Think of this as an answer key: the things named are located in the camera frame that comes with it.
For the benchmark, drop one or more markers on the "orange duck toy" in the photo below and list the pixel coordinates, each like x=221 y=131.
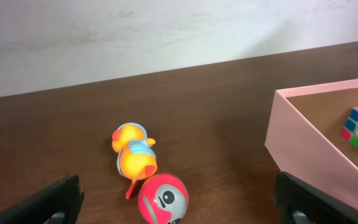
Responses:
x=136 y=160

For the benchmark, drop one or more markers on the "pink cardboard box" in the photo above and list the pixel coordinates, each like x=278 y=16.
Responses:
x=304 y=137

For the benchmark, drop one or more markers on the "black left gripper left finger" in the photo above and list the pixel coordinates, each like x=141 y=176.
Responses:
x=60 y=202

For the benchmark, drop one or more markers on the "red and grey ball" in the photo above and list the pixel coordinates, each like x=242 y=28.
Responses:
x=163 y=199

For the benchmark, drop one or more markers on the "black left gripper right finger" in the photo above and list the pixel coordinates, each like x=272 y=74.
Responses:
x=300 y=202

